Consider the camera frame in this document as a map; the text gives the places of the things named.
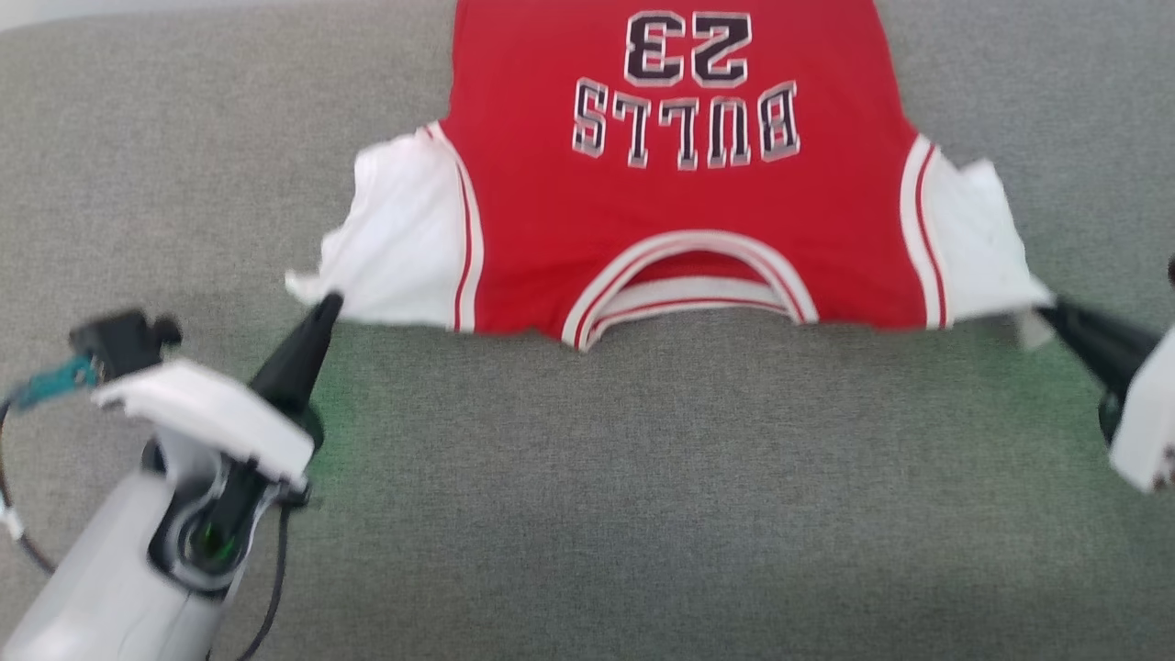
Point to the red white basketball jersey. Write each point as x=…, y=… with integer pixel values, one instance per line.
x=688, y=211

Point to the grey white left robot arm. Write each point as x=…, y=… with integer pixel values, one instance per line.
x=92, y=588

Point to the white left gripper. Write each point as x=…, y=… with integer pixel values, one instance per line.
x=211, y=413

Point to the grey fabric sofa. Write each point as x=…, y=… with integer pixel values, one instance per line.
x=643, y=505

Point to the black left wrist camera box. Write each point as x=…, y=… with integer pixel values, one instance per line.
x=119, y=344

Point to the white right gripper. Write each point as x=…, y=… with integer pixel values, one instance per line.
x=1152, y=422

